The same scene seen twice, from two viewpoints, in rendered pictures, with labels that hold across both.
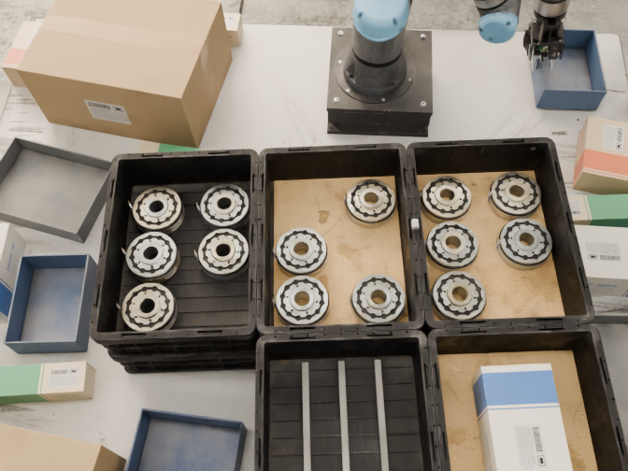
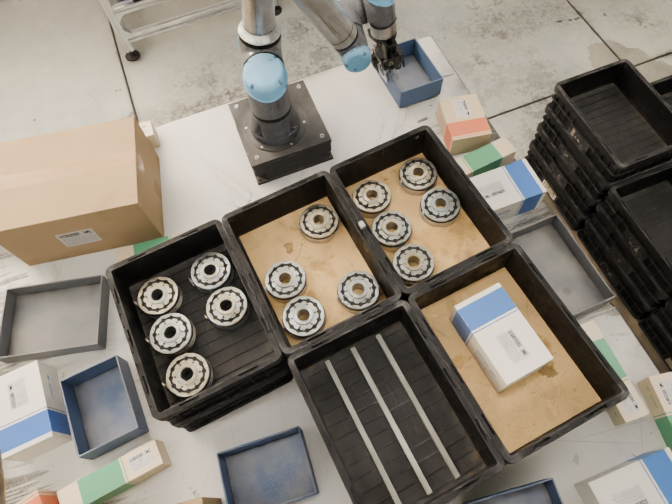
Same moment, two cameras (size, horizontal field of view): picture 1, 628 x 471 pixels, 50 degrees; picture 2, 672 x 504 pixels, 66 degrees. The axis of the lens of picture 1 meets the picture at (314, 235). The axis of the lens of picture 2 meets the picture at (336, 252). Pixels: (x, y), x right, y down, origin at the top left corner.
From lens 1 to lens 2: 12 cm
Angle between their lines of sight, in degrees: 10
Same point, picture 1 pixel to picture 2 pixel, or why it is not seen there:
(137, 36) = (78, 168)
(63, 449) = not seen: outside the picture
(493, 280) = (431, 241)
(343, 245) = (313, 262)
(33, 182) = (39, 319)
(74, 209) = (85, 325)
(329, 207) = (290, 239)
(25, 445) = not seen: outside the picture
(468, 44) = (331, 80)
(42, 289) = (88, 399)
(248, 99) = (185, 183)
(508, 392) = (481, 315)
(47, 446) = not seen: outside the picture
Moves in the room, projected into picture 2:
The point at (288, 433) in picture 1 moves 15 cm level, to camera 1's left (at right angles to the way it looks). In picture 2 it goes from (338, 418) to (278, 452)
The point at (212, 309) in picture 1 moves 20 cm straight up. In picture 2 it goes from (238, 353) to (216, 328)
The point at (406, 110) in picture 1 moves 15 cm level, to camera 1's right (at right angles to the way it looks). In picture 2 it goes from (311, 145) to (355, 124)
